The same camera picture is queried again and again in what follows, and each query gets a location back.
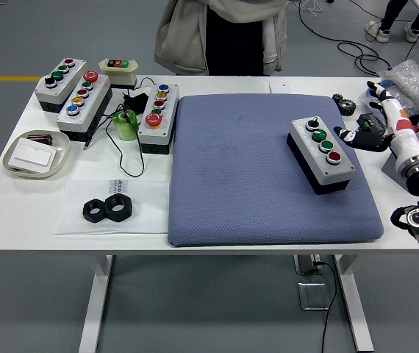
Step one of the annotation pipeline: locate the bubble wrap bag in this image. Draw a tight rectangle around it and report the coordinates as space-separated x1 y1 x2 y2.
378 58 419 117

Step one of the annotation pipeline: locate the grey four-button box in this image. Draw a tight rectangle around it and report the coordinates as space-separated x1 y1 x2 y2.
34 57 87 114

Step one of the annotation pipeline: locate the black power adapter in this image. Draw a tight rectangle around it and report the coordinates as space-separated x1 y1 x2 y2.
121 91 150 111

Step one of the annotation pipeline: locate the clear plastic bag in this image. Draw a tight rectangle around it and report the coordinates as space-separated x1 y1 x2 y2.
54 179 171 236

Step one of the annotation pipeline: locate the cream switch box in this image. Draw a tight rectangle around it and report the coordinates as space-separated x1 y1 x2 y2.
98 57 140 90

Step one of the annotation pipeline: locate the white wall switch plate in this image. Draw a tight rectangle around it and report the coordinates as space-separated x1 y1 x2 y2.
9 141 57 169

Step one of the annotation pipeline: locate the black stepped gear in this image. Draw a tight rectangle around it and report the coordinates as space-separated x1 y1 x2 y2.
332 93 357 117

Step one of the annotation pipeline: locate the black floor cable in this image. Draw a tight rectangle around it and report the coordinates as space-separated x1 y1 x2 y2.
297 0 419 76

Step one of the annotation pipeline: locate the cream shallow dish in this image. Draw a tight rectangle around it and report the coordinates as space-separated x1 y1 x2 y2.
2 129 71 180

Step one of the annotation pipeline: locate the green tape roll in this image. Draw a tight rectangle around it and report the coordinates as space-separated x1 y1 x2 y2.
112 109 138 142

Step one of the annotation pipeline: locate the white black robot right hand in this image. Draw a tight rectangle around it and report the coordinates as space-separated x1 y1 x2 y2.
333 80 419 165

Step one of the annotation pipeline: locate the dark brown small item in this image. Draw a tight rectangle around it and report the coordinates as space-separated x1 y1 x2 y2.
26 134 54 146

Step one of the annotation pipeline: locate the grey four-control button box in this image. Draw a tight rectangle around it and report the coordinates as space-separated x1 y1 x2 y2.
286 116 357 196

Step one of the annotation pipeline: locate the black module green terminal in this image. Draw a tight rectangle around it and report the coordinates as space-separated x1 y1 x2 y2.
356 113 386 135

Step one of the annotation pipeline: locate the black hex nut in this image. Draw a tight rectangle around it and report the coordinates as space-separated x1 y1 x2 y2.
104 193 134 221
82 198 108 224

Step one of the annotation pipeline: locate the black power cable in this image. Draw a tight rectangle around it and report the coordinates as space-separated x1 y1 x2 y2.
314 260 339 353

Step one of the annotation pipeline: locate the black adapter cord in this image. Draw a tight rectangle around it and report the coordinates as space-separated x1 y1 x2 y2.
83 76 157 177

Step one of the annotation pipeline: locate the white table leg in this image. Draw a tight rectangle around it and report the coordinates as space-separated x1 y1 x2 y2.
78 254 114 353
333 254 375 353

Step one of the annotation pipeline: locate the metal floor socket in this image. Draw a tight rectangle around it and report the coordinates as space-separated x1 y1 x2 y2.
297 281 331 312

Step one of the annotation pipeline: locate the grey five-button box red mushroom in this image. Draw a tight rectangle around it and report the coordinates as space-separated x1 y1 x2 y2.
137 82 180 155
55 70 114 143

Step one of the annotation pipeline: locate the blue-grey textured mat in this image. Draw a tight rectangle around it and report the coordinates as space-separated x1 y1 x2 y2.
167 93 385 247

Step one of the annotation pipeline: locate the grey under-table power box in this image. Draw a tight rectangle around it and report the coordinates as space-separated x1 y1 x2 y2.
293 253 324 276

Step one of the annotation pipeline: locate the background person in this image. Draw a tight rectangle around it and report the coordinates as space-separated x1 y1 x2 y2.
364 0 419 44

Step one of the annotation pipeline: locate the clear bag of metal parts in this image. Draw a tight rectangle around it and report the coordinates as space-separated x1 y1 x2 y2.
359 88 419 118

